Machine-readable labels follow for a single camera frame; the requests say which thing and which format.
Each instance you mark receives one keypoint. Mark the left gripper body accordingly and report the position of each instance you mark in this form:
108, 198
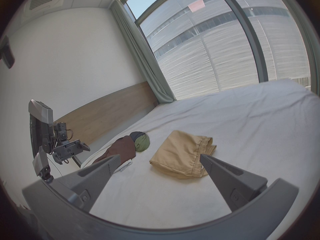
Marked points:
68, 150

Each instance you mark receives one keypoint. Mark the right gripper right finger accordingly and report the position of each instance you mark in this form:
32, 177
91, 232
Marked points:
235, 186

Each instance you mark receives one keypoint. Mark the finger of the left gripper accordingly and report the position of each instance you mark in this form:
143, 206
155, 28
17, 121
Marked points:
85, 147
58, 160

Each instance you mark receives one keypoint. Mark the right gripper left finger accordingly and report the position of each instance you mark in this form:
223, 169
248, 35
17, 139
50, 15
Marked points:
90, 184

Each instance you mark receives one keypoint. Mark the tan trousers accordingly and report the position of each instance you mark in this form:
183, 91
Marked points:
180, 154

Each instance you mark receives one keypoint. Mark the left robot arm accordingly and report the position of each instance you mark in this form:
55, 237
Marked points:
40, 111

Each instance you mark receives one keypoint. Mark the bed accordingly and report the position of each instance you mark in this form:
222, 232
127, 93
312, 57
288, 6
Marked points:
237, 124

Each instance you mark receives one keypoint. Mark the dark brown garment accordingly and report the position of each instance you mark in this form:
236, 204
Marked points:
120, 149

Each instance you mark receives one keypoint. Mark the black garment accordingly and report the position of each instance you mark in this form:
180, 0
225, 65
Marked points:
136, 135

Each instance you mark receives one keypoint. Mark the green garment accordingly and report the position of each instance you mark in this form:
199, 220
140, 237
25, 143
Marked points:
143, 144

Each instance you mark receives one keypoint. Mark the grey-green curtain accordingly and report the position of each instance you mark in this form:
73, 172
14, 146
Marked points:
140, 46

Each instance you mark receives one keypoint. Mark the window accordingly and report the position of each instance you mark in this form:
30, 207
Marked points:
212, 46

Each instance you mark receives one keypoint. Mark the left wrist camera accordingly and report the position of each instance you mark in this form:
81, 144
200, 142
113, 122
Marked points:
61, 131

